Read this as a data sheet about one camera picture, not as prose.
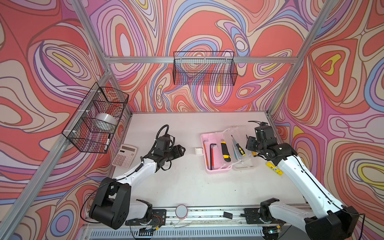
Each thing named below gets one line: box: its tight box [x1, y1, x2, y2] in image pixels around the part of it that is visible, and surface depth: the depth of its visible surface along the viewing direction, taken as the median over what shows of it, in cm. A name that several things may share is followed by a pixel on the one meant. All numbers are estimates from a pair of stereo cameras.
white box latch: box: [194, 147, 203, 156], surface depth 93 cm
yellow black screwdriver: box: [231, 135, 246, 157], surface depth 86 cm
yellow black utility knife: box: [220, 139, 231, 162], surface depth 90 cm
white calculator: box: [111, 144, 137, 169], surface depth 95 cm
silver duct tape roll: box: [95, 113, 117, 126], surface depth 75 cm
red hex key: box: [211, 145, 217, 170], surface depth 95 cm
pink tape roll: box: [175, 204, 188, 221], surface depth 72 cm
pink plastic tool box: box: [200, 132, 233, 173], surface depth 93 cm
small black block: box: [223, 211, 233, 220], surface depth 76 cm
